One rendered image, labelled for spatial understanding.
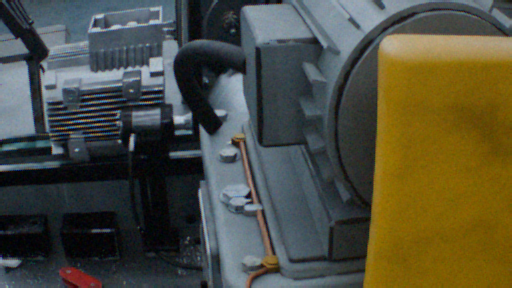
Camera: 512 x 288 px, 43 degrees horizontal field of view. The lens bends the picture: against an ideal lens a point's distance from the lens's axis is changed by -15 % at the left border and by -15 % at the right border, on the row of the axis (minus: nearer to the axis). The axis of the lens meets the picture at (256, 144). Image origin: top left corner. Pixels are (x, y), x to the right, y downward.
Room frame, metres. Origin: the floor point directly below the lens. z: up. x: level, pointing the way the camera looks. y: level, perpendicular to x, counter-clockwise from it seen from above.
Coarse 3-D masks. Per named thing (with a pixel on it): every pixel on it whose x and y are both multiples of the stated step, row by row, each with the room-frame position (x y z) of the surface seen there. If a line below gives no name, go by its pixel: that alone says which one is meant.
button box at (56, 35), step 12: (0, 36) 1.31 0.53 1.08; (12, 36) 1.31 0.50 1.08; (48, 36) 1.31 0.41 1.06; (60, 36) 1.31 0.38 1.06; (0, 48) 1.29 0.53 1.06; (12, 48) 1.29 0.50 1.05; (24, 48) 1.30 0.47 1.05; (48, 48) 1.30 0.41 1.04; (0, 60) 1.30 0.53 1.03; (12, 60) 1.32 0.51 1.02
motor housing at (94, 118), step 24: (72, 48) 1.08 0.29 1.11; (72, 72) 1.04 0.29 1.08; (120, 72) 1.04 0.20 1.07; (144, 72) 1.04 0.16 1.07; (48, 96) 1.01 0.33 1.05; (96, 96) 1.02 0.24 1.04; (120, 96) 1.01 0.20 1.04; (144, 96) 1.01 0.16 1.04; (48, 120) 1.00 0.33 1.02; (72, 120) 1.00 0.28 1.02; (96, 120) 1.01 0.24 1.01; (96, 144) 1.00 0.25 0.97
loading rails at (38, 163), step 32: (0, 160) 1.10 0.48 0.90; (32, 160) 1.10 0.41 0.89; (64, 160) 1.11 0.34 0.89; (96, 160) 1.05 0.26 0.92; (128, 160) 1.03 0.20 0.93; (192, 160) 1.04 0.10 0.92; (0, 192) 1.00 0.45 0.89; (32, 192) 1.00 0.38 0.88; (64, 192) 1.01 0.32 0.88; (96, 192) 1.02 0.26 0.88; (128, 192) 1.02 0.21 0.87; (192, 192) 1.04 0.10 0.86; (128, 224) 1.02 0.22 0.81; (192, 224) 1.01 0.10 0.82
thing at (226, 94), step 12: (228, 72) 0.88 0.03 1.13; (216, 84) 0.89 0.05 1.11; (228, 84) 0.85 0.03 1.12; (240, 84) 0.82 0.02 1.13; (216, 96) 0.86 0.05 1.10; (228, 96) 0.82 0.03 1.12; (240, 96) 0.79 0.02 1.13; (216, 108) 0.83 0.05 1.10; (228, 108) 0.79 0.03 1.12; (240, 108) 0.76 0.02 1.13
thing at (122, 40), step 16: (96, 16) 1.13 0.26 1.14; (112, 16) 1.14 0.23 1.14; (128, 16) 1.14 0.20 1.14; (144, 16) 1.15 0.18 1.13; (160, 16) 1.09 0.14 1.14; (96, 32) 1.04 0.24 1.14; (112, 32) 1.05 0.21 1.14; (128, 32) 1.05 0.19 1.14; (144, 32) 1.05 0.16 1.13; (160, 32) 1.05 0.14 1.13; (96, 48) 1.04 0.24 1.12; (112, 48) 1.05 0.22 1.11; (128, 48) 1.05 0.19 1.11; (144, 48) 1.05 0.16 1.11; (160, 48) 1.06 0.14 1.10; (96, 64) 1.04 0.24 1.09; (112, 64) 1.04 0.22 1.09; (128, 64) 1.05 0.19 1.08; (144, 64) 1.05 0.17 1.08
